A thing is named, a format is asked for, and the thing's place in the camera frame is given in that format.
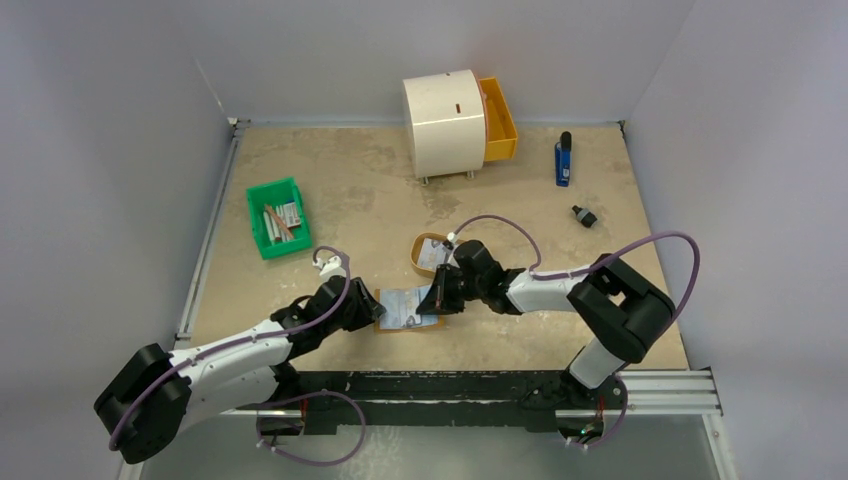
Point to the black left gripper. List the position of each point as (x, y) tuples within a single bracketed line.
[(368, 310)]

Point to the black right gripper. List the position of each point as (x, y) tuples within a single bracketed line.
[(448, 287)]

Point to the yellow leather card holder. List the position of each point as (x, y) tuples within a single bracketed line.
[(389, 323)]

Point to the white patterned credit card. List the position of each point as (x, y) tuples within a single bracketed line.
[(409, 318)]

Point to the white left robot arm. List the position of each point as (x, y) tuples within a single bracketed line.
[(159, 394)]

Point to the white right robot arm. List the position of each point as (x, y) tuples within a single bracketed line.
[(625, 312)]

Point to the card pack in bin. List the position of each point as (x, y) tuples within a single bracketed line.
[(290, 214)]

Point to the tan oval tray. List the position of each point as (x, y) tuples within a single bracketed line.
[(416, 245)]

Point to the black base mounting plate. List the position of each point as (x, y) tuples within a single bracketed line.
[(536, 401)]

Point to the pens in green bin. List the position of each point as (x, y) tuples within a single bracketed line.
[(281, 232)]

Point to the green plastic bin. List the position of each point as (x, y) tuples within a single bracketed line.
[(274, 194)]

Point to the small black knob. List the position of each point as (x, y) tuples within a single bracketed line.
[(584, 216)]

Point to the yellow open drawer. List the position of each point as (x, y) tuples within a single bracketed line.
[(501, 134)]

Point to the cream round drawer cabinet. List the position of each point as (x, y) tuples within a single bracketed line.
[(446, 124)]

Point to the blue black marker tool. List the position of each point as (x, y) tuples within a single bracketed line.
[(563, 159)]

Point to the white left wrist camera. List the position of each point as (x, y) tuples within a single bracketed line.
[(337, 265)]

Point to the aluminium frame rail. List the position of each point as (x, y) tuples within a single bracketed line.
[(361, 197)]

